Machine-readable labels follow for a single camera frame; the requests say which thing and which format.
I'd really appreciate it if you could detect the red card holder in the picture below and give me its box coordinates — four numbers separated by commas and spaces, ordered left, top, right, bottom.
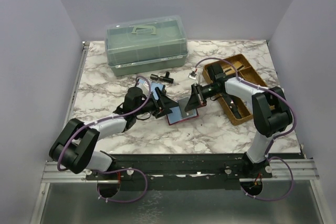
166, 97, 198, 125

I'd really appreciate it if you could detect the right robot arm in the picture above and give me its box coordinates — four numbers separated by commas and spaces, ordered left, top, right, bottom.
184, 63, 293, 177

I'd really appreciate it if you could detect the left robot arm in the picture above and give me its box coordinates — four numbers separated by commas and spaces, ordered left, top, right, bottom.
49, 87, 178, 174

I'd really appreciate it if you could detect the smartphone with blue screen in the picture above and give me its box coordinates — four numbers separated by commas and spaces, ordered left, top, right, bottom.
150, 82, 165, 100

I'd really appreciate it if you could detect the black T-shaped pipe fitting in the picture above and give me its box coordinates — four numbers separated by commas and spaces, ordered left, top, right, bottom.
150, 71, 174, 83

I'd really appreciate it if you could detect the black tool in tray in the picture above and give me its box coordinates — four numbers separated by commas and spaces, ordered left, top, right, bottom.
229, 100, 243, 119

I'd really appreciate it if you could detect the brown woven tray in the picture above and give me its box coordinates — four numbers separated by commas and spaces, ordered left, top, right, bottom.
202, 54, 267, 126

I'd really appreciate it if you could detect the green plastic storage box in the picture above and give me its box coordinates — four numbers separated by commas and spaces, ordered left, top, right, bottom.
104, 15, 188, 77

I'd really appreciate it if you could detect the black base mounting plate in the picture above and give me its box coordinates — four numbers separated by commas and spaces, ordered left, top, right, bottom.
86, 153, 274, 192

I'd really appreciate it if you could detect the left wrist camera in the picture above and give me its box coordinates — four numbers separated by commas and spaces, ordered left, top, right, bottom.
137, 79, 149, 94

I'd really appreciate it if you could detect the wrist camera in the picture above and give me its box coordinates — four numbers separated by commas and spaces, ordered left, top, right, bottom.
137, 79, 149, 94
188, 68, 201, 83

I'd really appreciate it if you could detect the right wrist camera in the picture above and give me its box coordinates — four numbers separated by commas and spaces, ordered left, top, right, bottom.
188, 68, 201, 83

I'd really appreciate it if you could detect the aluminium rail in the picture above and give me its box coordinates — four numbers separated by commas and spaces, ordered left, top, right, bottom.
41, 159, 320, 183

